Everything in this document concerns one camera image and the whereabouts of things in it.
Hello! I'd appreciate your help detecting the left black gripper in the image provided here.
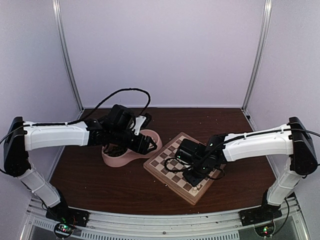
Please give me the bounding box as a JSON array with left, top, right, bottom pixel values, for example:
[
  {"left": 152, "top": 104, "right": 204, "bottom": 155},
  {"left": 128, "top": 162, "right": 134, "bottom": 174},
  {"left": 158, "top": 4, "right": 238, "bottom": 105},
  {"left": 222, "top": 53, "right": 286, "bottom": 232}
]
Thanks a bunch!
[{"left": 110, "top": 127, "right": 158, "bottom": 155}]

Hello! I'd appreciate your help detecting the wooden chess board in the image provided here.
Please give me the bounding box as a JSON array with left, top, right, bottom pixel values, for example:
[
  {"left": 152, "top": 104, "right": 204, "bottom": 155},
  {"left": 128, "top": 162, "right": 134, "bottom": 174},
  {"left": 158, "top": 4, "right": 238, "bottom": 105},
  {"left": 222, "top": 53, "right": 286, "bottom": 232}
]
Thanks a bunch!
[{"left": 143, "top": 132, "right": 222, "bottom": 206}]

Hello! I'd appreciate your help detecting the pink double bowl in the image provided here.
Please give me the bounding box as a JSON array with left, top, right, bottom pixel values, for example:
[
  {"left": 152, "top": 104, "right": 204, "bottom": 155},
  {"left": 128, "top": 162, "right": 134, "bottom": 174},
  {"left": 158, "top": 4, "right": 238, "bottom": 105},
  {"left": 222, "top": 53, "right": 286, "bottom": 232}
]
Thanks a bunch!
[{"left": 101, "top": 129, "right": 163, "bottom": 168}]

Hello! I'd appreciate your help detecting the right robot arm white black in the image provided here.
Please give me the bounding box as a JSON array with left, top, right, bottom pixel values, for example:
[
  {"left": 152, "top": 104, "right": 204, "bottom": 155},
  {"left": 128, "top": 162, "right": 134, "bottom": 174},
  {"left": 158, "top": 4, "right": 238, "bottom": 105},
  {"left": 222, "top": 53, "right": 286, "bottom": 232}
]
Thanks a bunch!
[{"left": 174, "top": 116, "right": 319, "bottom": 221}]

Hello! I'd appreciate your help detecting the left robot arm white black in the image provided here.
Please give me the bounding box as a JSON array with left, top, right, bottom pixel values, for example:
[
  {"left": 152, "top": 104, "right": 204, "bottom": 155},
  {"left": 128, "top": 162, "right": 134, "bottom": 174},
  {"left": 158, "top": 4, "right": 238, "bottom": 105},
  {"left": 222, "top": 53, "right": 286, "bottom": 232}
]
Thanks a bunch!
[{"left": 0, "top": 104, "right": 157, "bottom": 222}]

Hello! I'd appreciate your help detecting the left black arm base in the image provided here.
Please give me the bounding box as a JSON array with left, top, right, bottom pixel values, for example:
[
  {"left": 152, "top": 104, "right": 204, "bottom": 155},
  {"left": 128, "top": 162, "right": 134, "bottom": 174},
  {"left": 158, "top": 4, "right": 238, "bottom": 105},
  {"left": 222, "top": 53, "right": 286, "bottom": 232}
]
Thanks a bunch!
[{"left": 45, "top": 208, "right": 90, "bottom": 239}]

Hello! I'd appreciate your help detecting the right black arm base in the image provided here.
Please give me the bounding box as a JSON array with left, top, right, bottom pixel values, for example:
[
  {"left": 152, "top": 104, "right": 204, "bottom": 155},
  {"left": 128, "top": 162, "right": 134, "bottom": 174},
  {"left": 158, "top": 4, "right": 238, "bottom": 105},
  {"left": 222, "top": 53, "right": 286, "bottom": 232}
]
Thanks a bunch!
[{"left": 239, "top": 206, "right": 283, "bottom": 238}]

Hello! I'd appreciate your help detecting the dark chess pieces pile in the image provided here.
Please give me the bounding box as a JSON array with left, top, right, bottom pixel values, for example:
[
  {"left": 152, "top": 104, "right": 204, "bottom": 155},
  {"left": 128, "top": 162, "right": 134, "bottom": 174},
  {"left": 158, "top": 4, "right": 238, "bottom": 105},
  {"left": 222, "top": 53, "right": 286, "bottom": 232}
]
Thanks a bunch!
[{"left": 103, "top": 145, "right": 127, "bottom": 158}]

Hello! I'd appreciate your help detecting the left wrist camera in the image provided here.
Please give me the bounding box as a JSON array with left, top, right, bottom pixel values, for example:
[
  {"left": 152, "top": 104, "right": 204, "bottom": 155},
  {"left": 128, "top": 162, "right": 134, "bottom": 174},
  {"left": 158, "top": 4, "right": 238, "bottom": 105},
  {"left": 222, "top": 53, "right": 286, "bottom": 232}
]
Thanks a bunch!
[{"left": 132, "top": 113, "right": 152, "bottom": 136}]

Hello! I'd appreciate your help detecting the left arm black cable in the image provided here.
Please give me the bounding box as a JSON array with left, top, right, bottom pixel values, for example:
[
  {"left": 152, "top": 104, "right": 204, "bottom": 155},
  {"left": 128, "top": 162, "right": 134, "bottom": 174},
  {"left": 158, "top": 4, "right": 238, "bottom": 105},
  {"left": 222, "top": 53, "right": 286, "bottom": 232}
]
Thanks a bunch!
[{"left": 82, "top": 87, "right": 152, "bottom": 121}]

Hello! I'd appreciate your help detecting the front aluminium rail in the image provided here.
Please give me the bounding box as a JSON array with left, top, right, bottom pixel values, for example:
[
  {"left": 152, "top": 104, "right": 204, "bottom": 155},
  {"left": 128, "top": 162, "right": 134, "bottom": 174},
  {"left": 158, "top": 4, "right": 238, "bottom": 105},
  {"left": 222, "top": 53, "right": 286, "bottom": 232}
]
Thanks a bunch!
[{"left": 18, "top": 197, "right": 311, "bottom": 240}]

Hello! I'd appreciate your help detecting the left aluminium frame post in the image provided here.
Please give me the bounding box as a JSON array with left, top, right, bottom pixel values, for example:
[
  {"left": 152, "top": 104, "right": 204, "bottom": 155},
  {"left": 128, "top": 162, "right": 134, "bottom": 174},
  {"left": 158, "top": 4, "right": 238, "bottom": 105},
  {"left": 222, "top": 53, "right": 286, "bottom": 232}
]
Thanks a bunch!
[{"left": 52, "top": 0, "right": 84, "bottom": 112}]

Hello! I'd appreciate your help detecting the aluminium frame post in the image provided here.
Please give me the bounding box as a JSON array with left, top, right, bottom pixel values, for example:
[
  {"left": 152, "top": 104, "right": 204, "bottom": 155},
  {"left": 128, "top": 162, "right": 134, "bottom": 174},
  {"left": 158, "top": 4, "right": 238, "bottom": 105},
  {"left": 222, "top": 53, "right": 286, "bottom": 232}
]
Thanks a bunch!
[
  {"left": 52, "top": 0, "right": 84, "bottom": 112},
  {"left": 241, "top": 0, "right": 273, "bottom": 111}
]

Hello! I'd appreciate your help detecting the right aluminium frame post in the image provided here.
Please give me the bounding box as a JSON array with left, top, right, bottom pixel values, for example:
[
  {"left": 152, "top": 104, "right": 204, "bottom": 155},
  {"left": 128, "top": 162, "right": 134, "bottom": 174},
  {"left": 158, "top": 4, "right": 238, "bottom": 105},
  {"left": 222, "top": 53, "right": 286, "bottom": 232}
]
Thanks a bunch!
[{"left": 241, "top": 0, "right": 273, "bottom": 111}]

